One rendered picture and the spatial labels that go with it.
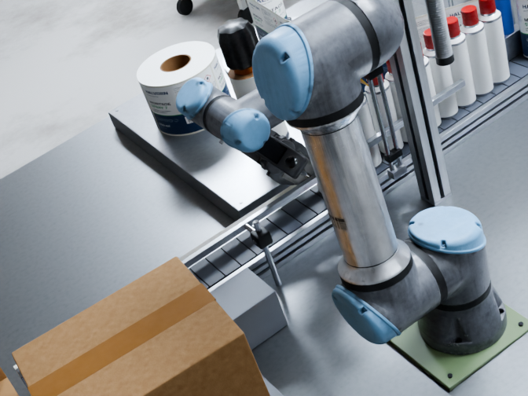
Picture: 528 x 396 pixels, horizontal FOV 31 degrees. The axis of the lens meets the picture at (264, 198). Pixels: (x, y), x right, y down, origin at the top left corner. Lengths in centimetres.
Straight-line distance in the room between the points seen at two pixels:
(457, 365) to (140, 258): 77
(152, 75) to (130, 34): 280
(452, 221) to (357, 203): 22
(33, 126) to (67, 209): 231
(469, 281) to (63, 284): 94
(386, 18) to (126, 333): 60
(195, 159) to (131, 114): 34
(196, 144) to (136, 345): 92
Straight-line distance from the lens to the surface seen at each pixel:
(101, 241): 217
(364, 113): 192
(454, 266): 152
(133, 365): 140
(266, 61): 128
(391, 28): 132
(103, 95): 462
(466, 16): 206
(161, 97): 227
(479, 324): 161
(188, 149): 226
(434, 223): 154
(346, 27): 128
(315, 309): 179
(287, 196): 186
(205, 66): 226
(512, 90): 216
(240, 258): 188
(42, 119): 465
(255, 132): 163
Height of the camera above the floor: 205
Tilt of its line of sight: 36 degrees down
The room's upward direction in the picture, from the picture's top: 20 degrees counter-clockwise
